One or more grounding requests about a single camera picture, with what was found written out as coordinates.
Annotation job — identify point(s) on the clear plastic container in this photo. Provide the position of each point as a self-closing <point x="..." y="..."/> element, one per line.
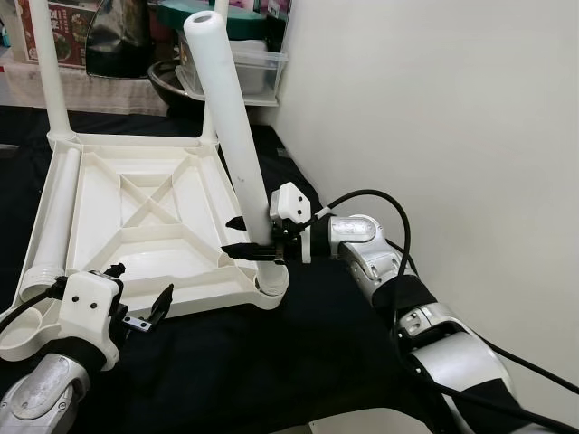
<point x="258" y="72"/>

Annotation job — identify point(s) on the white plastic table top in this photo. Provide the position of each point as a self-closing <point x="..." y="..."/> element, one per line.
<point x="154" y="235"/>

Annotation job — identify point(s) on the black wok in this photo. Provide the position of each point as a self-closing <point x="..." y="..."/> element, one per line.
<point x="172" y="90"/>

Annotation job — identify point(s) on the black tablecloth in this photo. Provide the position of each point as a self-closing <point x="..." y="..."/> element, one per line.
<point x="271" y="362"/>

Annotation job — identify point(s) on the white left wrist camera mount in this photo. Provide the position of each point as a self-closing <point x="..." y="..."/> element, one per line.
<point x="90" y="307"/>

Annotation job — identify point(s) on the beige cloth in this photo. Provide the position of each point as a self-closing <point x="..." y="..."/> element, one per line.
<point x="109" y="95"/>

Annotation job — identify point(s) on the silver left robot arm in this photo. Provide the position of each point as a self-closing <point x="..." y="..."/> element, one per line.
<point x="41" y="389"/>

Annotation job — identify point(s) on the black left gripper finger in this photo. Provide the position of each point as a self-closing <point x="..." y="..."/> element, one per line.
<point x="116" y="270"/>
<point x="163" y="303"/>

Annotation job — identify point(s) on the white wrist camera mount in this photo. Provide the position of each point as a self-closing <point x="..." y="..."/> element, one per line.
<point x="291" y="203"/>
<point x="90" y="307"/>

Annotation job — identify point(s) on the glossy black bag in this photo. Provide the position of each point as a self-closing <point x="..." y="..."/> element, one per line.
<point x="118" y="41"/>

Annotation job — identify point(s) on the clear box with orange lid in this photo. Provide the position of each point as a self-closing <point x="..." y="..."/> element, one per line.
<point x="77" y="36"/>

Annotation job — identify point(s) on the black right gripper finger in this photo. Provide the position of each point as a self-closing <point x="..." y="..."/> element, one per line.
<point x="251" y="251"/>
<point x="236" y="223"/>

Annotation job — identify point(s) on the green pot lid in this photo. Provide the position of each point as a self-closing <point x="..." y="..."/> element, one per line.
<point x="249" y="23"/>

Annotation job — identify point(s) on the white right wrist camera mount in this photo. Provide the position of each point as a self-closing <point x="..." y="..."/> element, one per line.
<point x="291" y="203"/>

